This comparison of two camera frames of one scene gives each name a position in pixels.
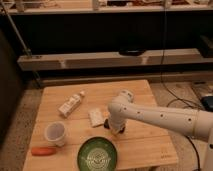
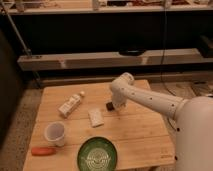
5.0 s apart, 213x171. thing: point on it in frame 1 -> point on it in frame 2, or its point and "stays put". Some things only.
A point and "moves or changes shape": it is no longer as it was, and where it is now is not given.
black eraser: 107,126 moves or changes shape
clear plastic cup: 54,133 stays put
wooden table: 68,115 stays put
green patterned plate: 97,154 stays put
